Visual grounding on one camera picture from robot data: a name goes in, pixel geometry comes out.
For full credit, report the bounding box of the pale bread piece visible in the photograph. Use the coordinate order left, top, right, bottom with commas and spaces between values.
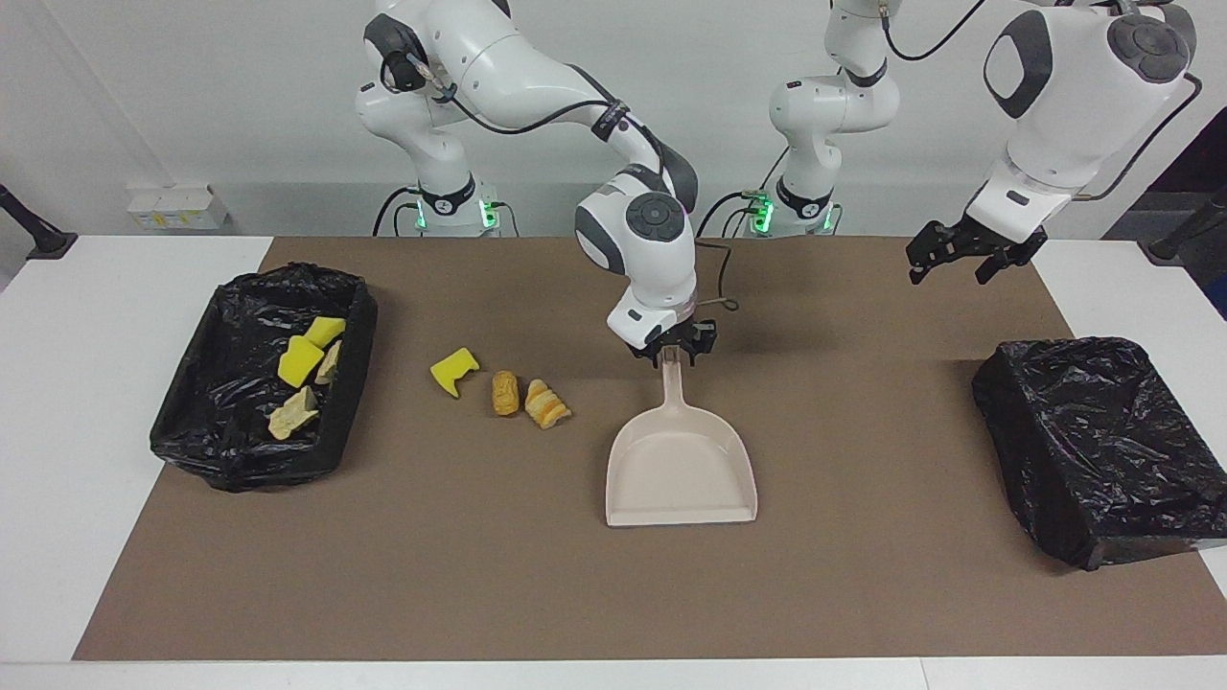
266, 385, 320, 442

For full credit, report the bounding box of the notched yellow sponge piece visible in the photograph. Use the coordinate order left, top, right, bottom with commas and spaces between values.
429, 347, 481, 399

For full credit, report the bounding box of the black right base cable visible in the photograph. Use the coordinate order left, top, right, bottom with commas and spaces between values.
372, 185, 423, 238

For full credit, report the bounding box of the black bag lined bin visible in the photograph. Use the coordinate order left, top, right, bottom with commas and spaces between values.
971, 335, 1227, 572
150, 263, 379, 494

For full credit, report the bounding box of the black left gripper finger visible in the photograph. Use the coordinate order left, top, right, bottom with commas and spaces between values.
974, 249, 1023, 286
906, 241, 952, 287

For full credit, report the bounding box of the brown paper table mat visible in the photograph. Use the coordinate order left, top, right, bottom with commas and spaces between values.
72, 237, 1227, 662

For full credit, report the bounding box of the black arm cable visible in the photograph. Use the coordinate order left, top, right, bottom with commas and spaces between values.
383, 53, 739, 317
882, 0, 1204, 202

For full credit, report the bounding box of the dark background partition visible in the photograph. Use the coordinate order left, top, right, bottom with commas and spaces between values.
1102, 105, 1227, 320

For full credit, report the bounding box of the black camera stand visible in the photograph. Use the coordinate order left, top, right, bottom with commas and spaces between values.
1139, 187, 1227, 266
0, 184, 79, 261

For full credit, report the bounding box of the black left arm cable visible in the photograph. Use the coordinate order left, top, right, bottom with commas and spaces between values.
882, 0, 1204, 202

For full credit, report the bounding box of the beige plastic dustpan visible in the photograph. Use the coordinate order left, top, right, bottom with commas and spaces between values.
605, 347, 759, 528

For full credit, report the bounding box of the white wall socket box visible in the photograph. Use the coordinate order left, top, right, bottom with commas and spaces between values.
127, 184, 231, 231

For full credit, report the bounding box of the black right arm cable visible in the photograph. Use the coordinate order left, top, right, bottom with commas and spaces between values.
383, 53, 739, 317

